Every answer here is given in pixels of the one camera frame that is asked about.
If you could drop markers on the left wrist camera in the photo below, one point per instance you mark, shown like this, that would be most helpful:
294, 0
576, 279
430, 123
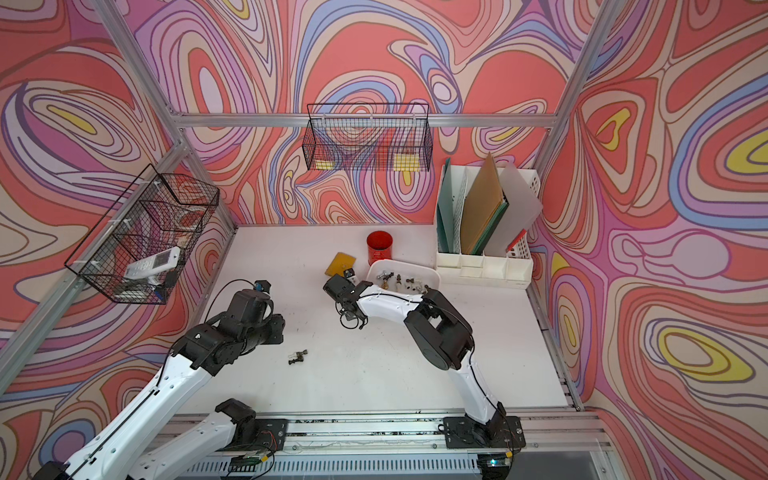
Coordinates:
262, 286

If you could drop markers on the black wire basket back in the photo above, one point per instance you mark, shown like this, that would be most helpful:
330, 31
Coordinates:
368, 136

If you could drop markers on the yellow wallet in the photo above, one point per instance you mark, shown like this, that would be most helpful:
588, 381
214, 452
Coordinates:
339, 264

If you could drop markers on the dark bronze piece pair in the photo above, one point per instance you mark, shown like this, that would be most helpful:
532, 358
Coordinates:
298, 357

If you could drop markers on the grey folder sheet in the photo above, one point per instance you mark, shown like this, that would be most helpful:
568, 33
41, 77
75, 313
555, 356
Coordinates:
521, 189

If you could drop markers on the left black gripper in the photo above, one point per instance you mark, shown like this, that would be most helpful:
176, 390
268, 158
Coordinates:
276, 321

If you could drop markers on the red metal bucket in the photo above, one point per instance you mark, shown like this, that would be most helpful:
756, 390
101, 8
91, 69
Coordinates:
379, 244

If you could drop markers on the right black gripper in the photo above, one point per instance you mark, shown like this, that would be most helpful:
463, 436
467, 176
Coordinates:
348, 317

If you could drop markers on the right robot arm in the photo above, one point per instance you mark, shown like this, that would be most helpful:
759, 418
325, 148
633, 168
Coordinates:
444, 338

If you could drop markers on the white plastic storage box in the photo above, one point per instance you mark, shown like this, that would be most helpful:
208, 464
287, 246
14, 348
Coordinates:
426, 278

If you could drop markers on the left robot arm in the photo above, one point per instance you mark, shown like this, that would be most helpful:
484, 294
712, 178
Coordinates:
121, 450

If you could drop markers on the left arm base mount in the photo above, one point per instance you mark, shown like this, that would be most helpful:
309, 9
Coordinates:
258, 434

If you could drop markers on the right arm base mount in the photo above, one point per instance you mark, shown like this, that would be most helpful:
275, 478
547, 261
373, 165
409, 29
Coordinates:
464, 433

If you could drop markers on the white desk file organizer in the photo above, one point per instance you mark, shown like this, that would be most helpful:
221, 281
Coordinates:
513, 270

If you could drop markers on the black wire basket left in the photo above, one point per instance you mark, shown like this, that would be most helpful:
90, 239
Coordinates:
155, 212

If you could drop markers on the black wire basket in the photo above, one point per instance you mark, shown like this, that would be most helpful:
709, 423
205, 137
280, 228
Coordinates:
155, 212
368, 136

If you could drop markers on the brown cardboard folder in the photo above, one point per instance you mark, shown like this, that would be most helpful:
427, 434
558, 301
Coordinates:
483, 207

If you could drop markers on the white remote control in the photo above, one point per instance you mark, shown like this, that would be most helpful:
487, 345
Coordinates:
151, 268

